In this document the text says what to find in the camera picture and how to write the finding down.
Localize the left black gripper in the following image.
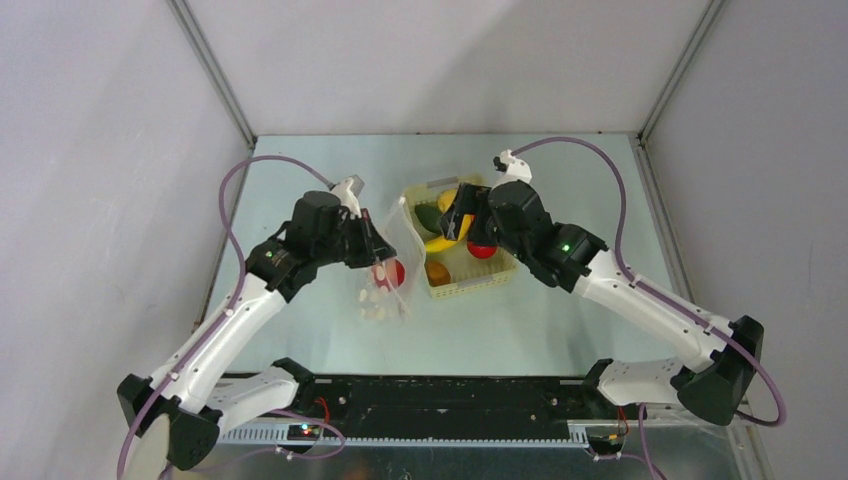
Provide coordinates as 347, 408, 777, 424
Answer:
313, 207, 396, 269

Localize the red apple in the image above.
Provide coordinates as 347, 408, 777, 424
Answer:
371, 258, 406, 291

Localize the clear dotted zip bag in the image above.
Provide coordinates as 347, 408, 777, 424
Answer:
358, 195, 425, 322

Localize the yellow banana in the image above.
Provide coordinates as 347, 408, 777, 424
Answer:
424, 215, 474, 254

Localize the red pomegranate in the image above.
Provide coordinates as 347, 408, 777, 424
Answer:
466, 241, 498, 260

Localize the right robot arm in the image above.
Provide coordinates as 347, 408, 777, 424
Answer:
438, 181, 764, 426

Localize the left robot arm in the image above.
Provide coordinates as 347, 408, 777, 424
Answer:
117, 186, 396, 479

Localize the yellow lemon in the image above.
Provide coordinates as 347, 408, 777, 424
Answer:
437, 189, 457, 213

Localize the green avocado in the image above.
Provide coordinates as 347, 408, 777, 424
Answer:
414, 203, 442, 235

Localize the yellow plastic basket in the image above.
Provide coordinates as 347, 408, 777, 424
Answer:
403, 173, 517, 299

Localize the small circuit board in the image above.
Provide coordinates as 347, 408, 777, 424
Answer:
287, 424, 322, 441

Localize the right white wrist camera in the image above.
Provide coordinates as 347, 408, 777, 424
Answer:
492, 149, 532, 188

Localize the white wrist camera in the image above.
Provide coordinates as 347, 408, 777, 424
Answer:
492, 149, 532, 188
330, 175, 364, 218

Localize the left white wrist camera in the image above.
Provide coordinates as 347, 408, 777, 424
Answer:
330, 175, 364, 218

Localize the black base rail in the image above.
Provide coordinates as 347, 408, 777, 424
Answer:
286, 375, 638, 442

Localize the white perforated cable tray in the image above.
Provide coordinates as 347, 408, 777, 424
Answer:
219, 422, 589, 448

